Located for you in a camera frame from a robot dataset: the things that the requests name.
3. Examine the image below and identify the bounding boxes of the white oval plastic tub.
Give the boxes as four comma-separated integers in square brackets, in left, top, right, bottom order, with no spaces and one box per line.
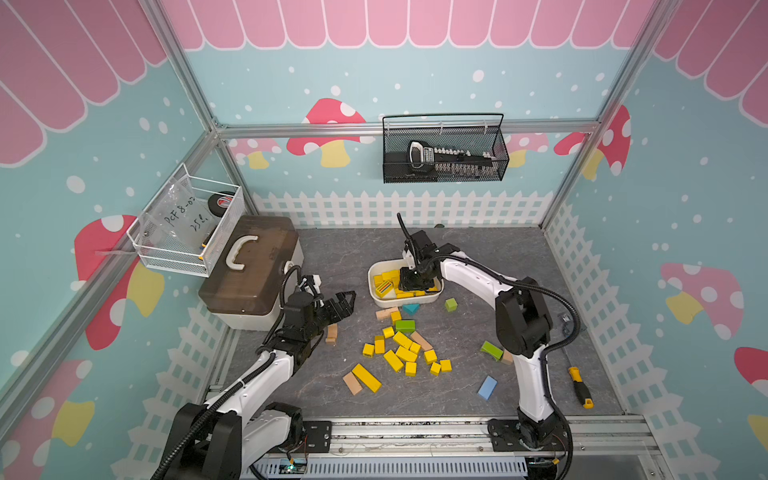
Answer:
[368,259,444,308]

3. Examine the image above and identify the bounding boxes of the rainbow striped block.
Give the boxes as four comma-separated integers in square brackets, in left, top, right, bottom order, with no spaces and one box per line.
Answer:
[375,280,395,299]

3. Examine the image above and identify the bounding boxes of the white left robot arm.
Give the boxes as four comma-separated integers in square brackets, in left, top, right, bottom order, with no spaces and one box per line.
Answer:
[152,265,357,479]

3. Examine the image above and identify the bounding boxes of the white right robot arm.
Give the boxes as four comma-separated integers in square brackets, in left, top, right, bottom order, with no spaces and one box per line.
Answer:
[396,214,578,450]

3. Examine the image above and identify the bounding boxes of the brown small block left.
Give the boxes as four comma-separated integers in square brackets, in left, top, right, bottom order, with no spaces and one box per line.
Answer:
[325,324,338,345]

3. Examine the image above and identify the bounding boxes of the teal triangular block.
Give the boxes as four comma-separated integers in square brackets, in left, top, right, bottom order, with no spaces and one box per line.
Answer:
[401,304,420,315]

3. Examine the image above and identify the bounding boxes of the brown lidded storage box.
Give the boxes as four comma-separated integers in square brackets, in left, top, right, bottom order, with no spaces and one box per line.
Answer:
[198,215,304,332]

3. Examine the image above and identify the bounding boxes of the tan long block near tub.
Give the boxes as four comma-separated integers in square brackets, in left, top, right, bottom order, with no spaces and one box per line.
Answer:
[376,307,399,320]

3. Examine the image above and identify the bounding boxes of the green rectangular block centre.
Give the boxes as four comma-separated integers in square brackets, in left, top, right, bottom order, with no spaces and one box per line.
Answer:
[394,320,416,334]

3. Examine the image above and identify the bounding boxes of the tan wooden block bottom left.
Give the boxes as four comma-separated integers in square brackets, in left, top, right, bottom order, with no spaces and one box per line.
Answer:
[343,372,363,395]

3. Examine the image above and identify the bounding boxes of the tan slanted block centre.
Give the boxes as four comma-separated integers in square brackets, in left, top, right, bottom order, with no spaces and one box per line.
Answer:
[410,331,433,351]

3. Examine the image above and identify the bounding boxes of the long yellow block bottom left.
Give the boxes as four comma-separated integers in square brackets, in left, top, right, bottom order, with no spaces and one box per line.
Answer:
[352,364,382,393]

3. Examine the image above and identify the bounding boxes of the green slanted block right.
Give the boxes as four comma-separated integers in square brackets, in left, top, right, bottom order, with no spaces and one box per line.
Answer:
[480,341,504,361]

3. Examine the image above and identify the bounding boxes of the black tape roll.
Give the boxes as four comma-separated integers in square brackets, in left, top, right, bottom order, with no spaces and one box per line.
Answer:
[207,191,235,218]

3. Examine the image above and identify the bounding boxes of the light blue block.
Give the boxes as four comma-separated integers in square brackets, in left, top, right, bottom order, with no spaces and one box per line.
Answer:
[477,376,498,401]

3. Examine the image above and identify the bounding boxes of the yellow black screwdriver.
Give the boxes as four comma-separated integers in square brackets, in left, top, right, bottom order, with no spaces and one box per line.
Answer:
[563,349,595,410]

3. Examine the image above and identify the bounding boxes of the black wire mesh basket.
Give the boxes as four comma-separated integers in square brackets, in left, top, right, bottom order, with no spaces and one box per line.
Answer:
[381,113,509,183]

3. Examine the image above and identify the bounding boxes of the clear wire wall basket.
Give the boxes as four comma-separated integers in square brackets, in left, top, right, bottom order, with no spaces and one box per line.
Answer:
[127,164,245,278]

